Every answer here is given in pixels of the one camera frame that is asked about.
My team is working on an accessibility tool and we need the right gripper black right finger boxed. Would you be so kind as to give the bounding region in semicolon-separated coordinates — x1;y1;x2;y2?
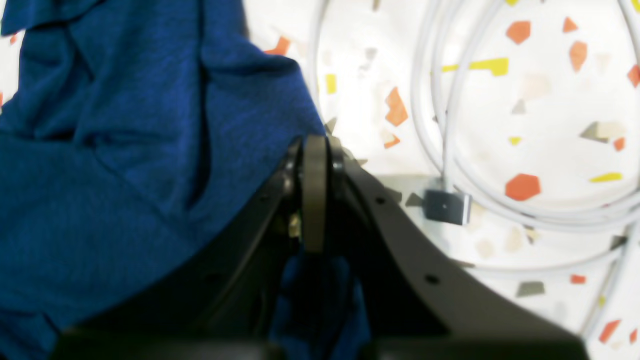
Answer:
305;136;588;360

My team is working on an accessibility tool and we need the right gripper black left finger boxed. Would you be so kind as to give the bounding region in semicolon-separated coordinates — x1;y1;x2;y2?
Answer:
51;136;318;360

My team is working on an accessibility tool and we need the navy blue t-shirt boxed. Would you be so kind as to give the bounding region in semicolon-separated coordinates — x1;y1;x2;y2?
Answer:
0;0;373;360

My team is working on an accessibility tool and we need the terrazzo patterned tablecloth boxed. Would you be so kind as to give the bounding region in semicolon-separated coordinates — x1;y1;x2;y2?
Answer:
0;0;640;360

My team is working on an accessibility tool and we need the coiled white cable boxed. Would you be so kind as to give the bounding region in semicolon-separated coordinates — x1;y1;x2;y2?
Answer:
307;0;640;341

